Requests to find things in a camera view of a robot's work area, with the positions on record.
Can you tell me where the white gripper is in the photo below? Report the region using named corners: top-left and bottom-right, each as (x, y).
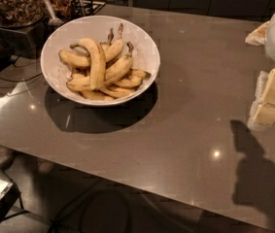
top-left (245, 14), bottom-right (275, 131)

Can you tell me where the long curved top banana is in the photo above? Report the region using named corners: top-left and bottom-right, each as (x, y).
top-left (79, 38), bottom-right (106, 90)

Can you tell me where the white ceramic bowl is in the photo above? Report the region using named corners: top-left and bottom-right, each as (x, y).
top-left (41, 16), bottom-right (160, 107)

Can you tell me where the right small spotted banana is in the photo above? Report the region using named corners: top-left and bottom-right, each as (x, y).
top-left (115, 69), bottom-right (151, 88)

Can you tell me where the large middle banana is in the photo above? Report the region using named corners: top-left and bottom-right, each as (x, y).
top-left (66, 42), bottom-right (134, 91)

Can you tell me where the lower right banana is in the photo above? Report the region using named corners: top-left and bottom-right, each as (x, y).
top-left (100, 85), bottom-right (135, 99)

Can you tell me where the upper stemmed banana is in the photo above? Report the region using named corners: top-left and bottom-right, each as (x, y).
top-left (101, 24), bottom-right (123, 62)

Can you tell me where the bottom banana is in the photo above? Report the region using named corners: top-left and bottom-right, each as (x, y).
top-left (80, 90), bottom-right (113, 101)

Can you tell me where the left short banana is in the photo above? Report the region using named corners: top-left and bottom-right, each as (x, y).
top-left (58, 50), bottom-right (90, 68)

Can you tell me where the dark tray with food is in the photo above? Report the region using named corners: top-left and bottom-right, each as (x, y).
top-left (51, 0), bottom-right (105, 22)

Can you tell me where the white spoon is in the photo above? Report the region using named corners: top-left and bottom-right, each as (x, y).
top-left (43, 0), bottom-right (63, 27)

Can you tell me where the black floor cable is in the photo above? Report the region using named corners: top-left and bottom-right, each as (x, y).
top-left (46, 178), bottom-right (196, 233)

